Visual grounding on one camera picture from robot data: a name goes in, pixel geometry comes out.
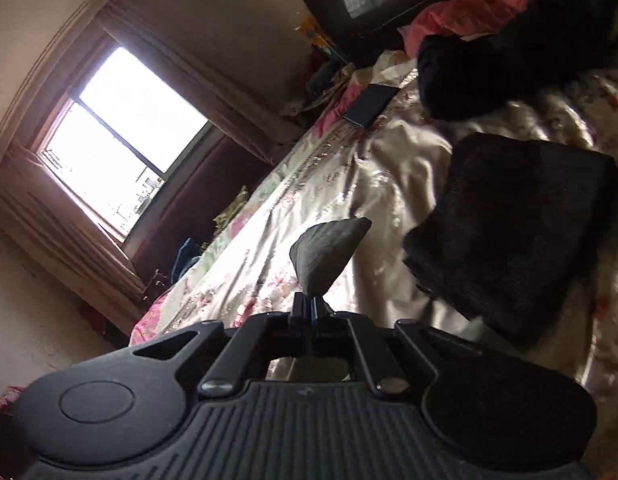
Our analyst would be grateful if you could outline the yellow box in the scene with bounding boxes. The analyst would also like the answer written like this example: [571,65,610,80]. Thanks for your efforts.
[296,15,322,46]

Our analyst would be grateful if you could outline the black folded pants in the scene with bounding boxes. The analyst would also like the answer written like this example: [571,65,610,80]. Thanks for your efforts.
[403,132,618,346]

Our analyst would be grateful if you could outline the floral satin bedspread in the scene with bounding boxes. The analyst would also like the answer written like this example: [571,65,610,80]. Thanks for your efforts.
[131,50,618,411]

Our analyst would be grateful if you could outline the window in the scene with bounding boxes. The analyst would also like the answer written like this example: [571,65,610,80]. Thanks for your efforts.
[39,45,210,241]

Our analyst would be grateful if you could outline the blue item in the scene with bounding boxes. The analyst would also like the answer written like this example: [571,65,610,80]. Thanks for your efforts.
[171,237,202,281]

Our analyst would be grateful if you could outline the beige curtain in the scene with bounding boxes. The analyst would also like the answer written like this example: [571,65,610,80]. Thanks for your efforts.
[96,0,305,166]

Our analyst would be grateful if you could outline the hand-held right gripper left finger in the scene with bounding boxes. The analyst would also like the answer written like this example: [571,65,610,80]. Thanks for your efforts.
[130,292,310,395]

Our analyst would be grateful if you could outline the pink purple cloth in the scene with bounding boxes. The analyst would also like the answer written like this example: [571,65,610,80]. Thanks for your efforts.
[0,385,26,441]

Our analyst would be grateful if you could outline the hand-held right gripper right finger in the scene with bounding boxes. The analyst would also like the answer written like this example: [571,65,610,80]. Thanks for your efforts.
[309,295,457,395]

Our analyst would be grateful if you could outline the black clothing pile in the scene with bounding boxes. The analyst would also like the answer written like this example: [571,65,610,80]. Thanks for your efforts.
[416,0,618,121]

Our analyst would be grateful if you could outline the dark notebook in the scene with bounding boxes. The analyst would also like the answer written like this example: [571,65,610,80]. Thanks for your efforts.
[341,84,399,128]

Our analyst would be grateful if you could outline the purple sofa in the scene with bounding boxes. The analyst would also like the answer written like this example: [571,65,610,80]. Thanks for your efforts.
[124,127,275,291]

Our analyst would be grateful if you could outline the teal cloth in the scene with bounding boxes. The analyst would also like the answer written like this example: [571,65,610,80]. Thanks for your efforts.
[308,66,341,92]

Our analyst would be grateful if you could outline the grey-green pants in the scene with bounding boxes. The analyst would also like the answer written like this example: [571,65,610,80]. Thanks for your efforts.
[289,217,373,382]

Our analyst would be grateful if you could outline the dark wooden headboard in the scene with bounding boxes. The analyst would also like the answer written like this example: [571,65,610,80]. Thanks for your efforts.
[298,0,495,68]

